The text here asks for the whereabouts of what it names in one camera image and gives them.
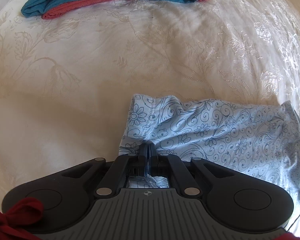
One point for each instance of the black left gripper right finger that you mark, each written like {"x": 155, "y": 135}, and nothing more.
{"x": 157, "y": 164}

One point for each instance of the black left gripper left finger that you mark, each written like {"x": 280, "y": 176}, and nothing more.
{"x": 138, "y": 166}

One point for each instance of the light blue floral pants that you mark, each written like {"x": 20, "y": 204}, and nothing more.
{"x": 262, "y": 141}

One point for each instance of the cream floral bedspread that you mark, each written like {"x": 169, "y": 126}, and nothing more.
{"x": 66, "y": 85}

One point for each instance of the red folded garment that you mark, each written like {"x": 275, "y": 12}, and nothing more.
{"x": 77, "y": 5}

